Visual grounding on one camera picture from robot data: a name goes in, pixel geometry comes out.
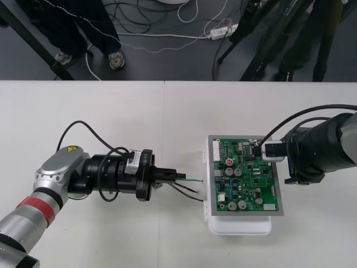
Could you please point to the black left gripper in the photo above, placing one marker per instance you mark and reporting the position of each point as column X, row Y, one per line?
column 145, row 181

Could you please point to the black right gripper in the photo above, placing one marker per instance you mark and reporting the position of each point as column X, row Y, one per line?
column 295, row 177

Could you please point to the silver and black right arm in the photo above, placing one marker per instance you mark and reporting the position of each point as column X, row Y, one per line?
column 320, row 145

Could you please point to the silver and black left arm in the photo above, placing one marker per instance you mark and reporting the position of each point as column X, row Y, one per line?
column 55, row 167

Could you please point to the black tripod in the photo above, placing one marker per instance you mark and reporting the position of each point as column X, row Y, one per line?
column 251, row 33
column 325, row 42

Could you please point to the white power strip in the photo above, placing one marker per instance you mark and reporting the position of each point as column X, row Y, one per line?
column 220, row 33

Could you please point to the person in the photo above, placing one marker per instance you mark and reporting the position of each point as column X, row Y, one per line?
column 69, row 28

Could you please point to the black metal stand leg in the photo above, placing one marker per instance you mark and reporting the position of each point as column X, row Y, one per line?
column 33, row 39

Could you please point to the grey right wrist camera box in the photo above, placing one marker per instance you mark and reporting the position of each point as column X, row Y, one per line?
column 274, row 150

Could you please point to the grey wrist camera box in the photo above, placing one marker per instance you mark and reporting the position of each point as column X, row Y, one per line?
column 132, row 167
column 274, row 150

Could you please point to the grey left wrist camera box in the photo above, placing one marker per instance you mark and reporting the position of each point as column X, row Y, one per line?
column 132, row 167

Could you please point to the green circuit board grey frame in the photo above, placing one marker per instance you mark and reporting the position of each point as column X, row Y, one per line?
column 245, row 190

